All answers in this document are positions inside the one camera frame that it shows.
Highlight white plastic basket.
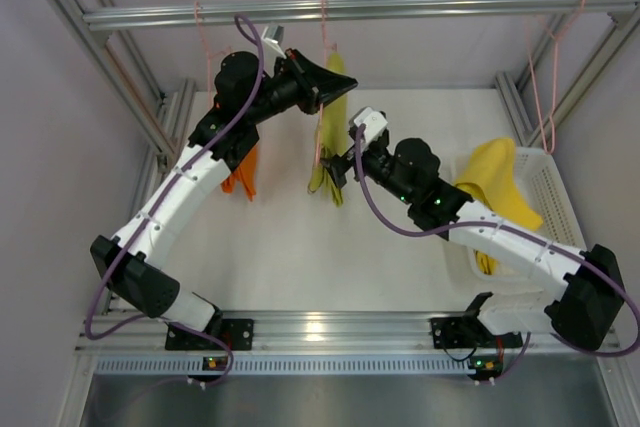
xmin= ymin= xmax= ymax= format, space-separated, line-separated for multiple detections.
xmin=466 ymin=147 xmax=586 ymax=294

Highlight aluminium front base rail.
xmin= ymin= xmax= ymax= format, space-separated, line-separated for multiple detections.
xmin=74 ymin=309 xmax=619 ymax=354

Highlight orange trousers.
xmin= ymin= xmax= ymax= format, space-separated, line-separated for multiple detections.
xmin=220 ymin=145 xmax=258 ymax=202

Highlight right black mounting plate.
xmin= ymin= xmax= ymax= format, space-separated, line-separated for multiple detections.
xmin=430 ymin=316 xmax=492 ymax=350

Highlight black mounting plate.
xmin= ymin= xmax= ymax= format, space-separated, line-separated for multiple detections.
xmin=430 ymin=316 xmax=492 ymax=350
xmin=164 ymin=318 xmax=254 ymax=351

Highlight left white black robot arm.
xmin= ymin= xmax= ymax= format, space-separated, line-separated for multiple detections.
xmin=90 ymin=49 xmax=358 ymax=337

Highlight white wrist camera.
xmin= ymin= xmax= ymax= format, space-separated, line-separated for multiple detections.
xmin=261 ymin=24 xmax=286 ymax=58
xmin=349 ymin=107 xmax=388 ymax=149

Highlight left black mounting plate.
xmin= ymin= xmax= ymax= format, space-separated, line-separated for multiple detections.
xmin=164 ymin=318 xmax=254 ymax=351

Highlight right aluminium frame struts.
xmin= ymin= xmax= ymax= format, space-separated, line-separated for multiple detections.
xmin=491 ymin=10 xmax=639 ymax=146

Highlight aluminium frame struts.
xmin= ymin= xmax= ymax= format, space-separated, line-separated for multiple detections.
xmin=491 ymin=10 xmax=639 ymax=146
xmin=9 ymin=0 xmax=196 ymax=173

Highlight purple cable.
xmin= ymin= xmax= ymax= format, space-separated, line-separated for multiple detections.
xmin=352 ymin=124 xmax=640 ymax=388
xmin=83 ymin=14 xmax=266 ymax=388

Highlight yellow trousers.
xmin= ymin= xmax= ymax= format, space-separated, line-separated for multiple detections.
xmin=453 ymin=137 xmax=544 ymax=276

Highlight pink hanger of green trousers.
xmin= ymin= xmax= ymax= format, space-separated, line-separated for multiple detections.
xmin=314 ymin=0 xmax=336 ymax=167

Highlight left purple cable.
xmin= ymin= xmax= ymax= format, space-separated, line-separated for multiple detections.
xmin=83 ymin=14 xmax=266 ymax=388

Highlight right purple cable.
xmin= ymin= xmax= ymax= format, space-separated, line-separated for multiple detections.
xmin=352 ymin=124 xmax=640 ymax=388

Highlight pink hanger with orange trousers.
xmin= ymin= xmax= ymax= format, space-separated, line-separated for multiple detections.
xmin=193 ymin=1 xmax=233 ymax=106

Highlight pink hanger of yellow trousers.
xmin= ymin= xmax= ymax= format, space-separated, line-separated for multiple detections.
xmin=527 ymin=0 xmax=587 ymax=156

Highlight grey slotted cable duct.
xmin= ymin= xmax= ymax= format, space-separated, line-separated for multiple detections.
xmin=94 ymin=354 xmax=474 ymax=376

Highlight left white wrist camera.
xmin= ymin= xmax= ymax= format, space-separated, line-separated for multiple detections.
xmin=261 ymin=24 xmax=286 ymax=58

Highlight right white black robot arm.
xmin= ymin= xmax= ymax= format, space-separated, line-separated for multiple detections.
xmin=320 ymin=138 xmax=630 ymax=352

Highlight left aluminium frame struts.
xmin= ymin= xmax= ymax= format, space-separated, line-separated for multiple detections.
xmin=9 ymin=0 xmax=196 ymax=173

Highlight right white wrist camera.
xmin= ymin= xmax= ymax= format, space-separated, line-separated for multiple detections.
xmin=349 ymin=107 xmax=388 ymax=149

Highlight aluminium hanging rail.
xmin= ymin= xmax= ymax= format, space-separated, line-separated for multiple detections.
xmin=82 ymin=0 xmax=639 ymax=32

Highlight olive green trousers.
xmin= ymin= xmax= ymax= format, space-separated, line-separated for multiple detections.
xmin=306 ymin=50 xmax=350 ymax=208

